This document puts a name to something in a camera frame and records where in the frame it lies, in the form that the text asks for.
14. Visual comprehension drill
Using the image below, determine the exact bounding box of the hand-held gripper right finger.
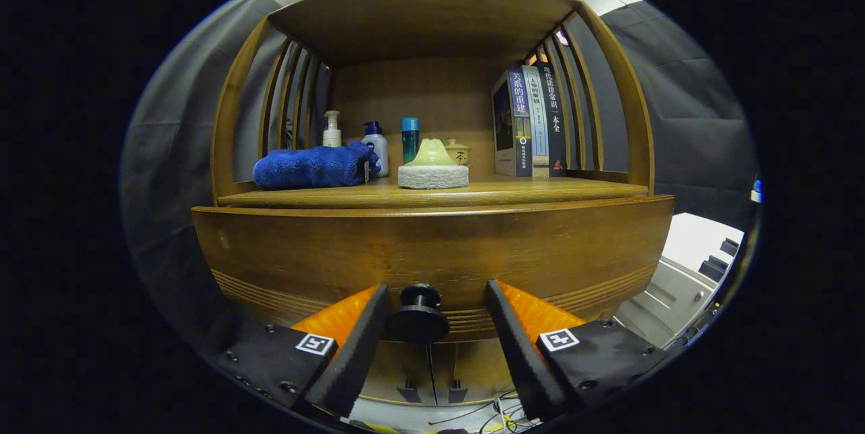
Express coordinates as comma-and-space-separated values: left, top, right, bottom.
485, 279, 670, 421

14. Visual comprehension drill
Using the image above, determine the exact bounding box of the wooden countertop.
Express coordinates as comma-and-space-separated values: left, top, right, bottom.
216, 174, 649, 210

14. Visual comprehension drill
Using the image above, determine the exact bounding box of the white pump bottle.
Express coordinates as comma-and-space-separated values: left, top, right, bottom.
322, 110, 343, 148

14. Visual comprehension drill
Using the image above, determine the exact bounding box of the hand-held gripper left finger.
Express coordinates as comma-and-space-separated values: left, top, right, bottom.
209, 283, 391, 419

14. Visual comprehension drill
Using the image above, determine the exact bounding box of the wooden drawer with black knob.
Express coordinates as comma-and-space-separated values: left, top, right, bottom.
191, 195, 676, 347

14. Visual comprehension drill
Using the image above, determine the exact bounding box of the blue spine book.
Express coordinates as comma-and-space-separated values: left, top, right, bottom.
491, 70, 533, 178

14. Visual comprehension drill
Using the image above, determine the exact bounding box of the black spine book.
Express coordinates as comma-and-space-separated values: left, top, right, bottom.
534, 62, 568, 178

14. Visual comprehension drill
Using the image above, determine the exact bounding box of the green handled sponge brush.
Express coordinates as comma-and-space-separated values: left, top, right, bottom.
397, 138, 470, 190

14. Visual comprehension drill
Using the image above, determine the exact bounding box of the wooden cabinet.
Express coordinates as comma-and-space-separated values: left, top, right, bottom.
211, 0, 656, 408

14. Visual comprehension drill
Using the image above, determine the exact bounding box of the pale spine book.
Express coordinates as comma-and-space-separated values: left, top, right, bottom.
522, 66, 550, 178

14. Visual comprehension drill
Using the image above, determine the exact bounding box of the blue towel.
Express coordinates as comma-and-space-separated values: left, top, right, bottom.
253, 141, 381, 191

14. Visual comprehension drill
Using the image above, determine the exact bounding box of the teal bottle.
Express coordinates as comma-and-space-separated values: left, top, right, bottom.
401, 117, 420, 164

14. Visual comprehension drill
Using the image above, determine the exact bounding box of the beige lidded teacup with saucer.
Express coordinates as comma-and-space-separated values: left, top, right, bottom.
444, 138, 472, 166

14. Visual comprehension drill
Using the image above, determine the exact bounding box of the white lotion bottle blue cap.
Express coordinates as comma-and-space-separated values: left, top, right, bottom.
362, 121, 390, 178

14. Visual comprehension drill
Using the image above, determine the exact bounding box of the white side cabinet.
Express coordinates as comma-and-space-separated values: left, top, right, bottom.
614, 212, 745, 348

